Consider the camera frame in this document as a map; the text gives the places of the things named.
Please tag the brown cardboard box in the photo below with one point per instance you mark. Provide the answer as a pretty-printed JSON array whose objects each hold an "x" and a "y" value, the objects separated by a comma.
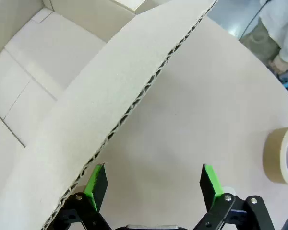
[{"x": 110, "y": 95}]

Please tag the person in white cardigan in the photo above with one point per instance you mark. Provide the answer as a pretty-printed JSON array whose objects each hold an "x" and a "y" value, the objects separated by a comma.
[{"x": 259, "y": 40}]

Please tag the brown packing tape roll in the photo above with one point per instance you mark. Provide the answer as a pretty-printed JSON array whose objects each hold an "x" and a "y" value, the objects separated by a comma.
[{"x": 273, "y": 155}]

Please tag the person's left hand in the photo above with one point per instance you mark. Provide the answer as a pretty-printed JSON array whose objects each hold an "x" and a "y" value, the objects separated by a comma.
[{"x": 280, "y": 65}]

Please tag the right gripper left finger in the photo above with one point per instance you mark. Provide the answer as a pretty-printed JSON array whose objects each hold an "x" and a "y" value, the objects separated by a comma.
[{"x": 96, "y": 187}]

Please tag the person's left forearm white sleeve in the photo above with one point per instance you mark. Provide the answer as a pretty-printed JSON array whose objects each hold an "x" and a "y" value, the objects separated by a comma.
[{"x": 278, "y": 24}]

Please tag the small blue object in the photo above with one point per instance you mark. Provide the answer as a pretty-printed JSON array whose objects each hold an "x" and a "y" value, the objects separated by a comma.
[{"x": 286, "y": 83}]

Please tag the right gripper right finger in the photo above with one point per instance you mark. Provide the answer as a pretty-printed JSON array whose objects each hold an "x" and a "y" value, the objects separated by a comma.
[{"x": 211, "y": 187}]

